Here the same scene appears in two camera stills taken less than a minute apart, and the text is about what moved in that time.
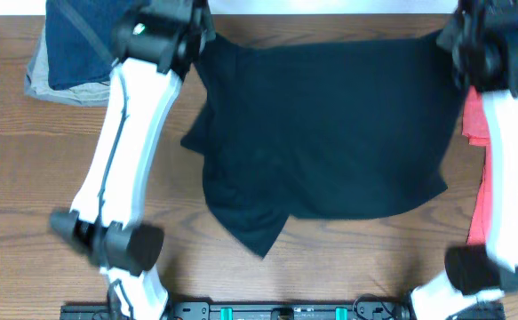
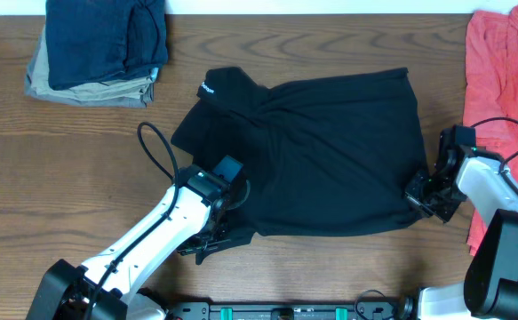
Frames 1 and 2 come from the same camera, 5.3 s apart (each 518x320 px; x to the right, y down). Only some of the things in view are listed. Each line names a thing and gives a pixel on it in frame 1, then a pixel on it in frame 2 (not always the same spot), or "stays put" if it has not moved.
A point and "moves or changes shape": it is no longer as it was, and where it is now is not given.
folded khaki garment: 41,83 stays put
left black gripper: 209,28 -> 225,236
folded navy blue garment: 79,39 stays put
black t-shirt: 337,128 moves or changes shape
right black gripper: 442,36 -> 412,193
